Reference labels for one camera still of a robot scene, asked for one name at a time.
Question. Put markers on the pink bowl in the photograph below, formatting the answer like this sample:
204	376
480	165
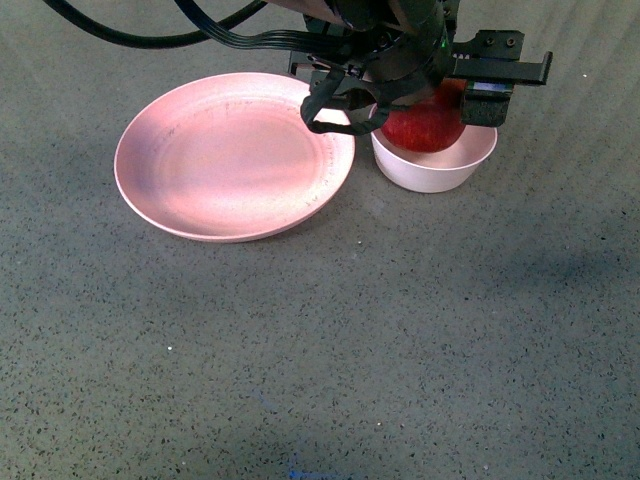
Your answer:
435	172

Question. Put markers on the pink plate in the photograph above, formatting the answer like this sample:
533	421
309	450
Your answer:
228	159

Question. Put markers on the red apple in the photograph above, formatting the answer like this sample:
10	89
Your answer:
432	125

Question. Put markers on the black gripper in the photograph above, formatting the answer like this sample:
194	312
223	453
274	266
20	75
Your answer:
396	53

